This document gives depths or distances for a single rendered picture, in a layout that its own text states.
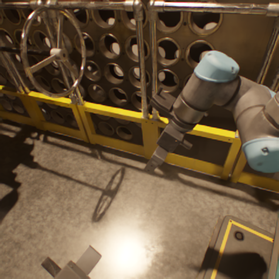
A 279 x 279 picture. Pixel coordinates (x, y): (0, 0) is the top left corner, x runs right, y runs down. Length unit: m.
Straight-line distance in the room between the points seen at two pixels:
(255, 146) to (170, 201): 1.05
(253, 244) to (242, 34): 1.39
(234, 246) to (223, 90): 0.68
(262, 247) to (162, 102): 0.73
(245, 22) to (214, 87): 1.37
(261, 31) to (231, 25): 0.21
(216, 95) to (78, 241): 1.13
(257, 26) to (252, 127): 1.44
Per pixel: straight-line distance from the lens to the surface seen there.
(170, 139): 0.50
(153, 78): 1.12
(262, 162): 0.39
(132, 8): 1.03
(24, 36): 0.92
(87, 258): 0.42
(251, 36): 1.82
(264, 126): 0.39
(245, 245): 1.00
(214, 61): 0.44
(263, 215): 1.47
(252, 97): 0.47
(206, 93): 0.45
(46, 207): 1.54
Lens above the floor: 1.22
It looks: 45 degrees down
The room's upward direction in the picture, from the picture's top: 6 degrees counter-clockwise
